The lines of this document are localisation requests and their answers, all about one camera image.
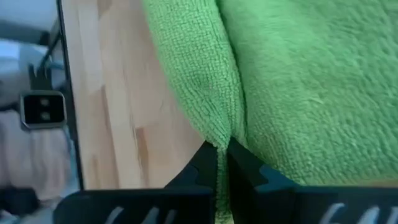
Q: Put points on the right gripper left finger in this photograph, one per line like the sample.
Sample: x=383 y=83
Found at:
x=186 y=202

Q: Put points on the silver framed depth camera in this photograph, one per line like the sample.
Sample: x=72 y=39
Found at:
x=43 y=109

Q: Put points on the black metal table frame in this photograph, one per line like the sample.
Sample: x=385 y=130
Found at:
x=76 y=146

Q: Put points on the green microfiber towel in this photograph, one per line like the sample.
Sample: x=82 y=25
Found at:
x=295 y=93

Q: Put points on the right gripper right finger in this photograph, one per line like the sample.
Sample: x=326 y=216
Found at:
x=267 y=202

